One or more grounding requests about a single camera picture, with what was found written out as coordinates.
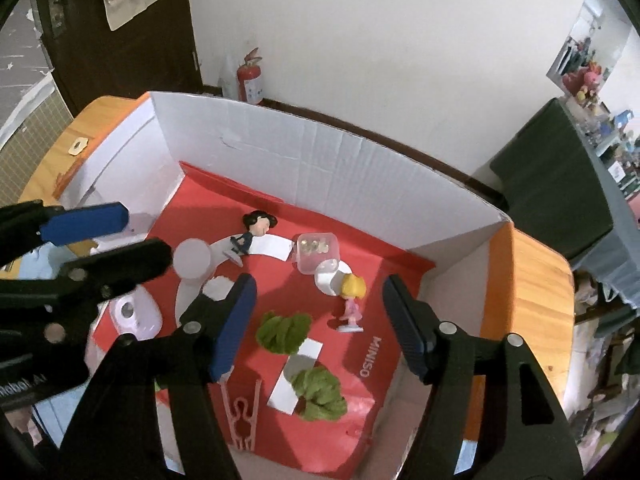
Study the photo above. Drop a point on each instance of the clear plastic box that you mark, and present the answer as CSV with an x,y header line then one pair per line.
x,y
315,260

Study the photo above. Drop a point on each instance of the pink round device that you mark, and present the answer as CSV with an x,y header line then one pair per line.
x,y
145,317

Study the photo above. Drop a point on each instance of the green fuzzy scrunchie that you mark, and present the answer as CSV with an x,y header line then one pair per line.
x,y
282,335
320,395

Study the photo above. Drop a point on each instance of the beige paper tag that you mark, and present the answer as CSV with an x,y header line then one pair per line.
x,y
77,146

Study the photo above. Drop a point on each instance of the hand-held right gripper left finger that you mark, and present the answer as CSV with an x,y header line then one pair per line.
x,y
232,325

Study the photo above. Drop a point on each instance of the red fire extinguisher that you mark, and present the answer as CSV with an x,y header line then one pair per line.
x,y
250,82

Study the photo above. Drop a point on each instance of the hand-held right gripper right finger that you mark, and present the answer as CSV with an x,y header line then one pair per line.
x,y
407,330

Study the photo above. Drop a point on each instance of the pink plastic clip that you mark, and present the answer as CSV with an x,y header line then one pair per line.
x,y
243,442

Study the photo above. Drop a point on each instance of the pink bunny plush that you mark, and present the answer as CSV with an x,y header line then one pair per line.
x,y
587,77

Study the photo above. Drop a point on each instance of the side table with dark cloth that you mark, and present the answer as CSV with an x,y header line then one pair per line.
x,y
550,185

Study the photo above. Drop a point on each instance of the group of bottles and jars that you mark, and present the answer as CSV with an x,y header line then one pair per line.
x,y
615,130

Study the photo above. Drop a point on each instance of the white round lid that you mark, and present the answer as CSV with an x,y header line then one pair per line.
x,y
192,260

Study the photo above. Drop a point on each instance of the orange cardboard box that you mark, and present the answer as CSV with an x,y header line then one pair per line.
x,y
325,160

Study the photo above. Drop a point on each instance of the blond pink-dress figurine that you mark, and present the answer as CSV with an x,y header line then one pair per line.
x,y
352,287

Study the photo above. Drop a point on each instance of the wall mirror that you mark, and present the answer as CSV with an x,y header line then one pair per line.
x,y
575,45

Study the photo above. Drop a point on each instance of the dark-haired figurine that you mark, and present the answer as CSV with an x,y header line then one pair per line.
x,y
257,225

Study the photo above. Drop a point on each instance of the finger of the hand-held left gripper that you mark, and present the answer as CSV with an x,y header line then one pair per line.
x,y
85,224
125,265

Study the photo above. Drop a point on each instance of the blue terry towel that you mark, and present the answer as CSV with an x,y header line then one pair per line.
x,y
25,260

